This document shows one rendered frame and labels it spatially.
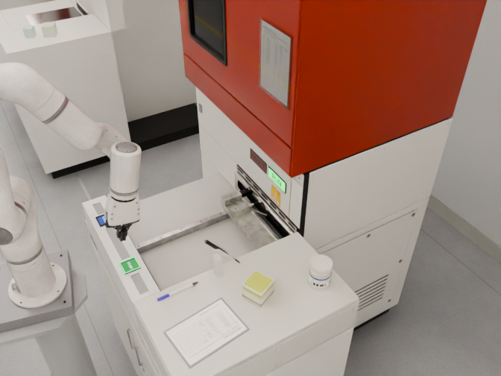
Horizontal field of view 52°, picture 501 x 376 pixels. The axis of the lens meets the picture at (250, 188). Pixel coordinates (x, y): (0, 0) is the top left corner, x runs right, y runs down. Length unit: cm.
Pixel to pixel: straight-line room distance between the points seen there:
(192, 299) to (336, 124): 71
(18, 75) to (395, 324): 219
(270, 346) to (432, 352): 141
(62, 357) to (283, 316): 92
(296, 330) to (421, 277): 163
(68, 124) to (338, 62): 76
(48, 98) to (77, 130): 11
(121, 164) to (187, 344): 55
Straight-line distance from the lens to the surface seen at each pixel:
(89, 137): 141
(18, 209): 161
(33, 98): 135
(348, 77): 158
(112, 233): 190
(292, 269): 171
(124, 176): 148
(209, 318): 159
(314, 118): 156
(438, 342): 286
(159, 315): 162
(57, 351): 210
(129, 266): 176
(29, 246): 172
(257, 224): 198
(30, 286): 184
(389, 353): 275
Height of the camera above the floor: 225
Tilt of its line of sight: 40 degrees down
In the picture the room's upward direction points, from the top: straight up
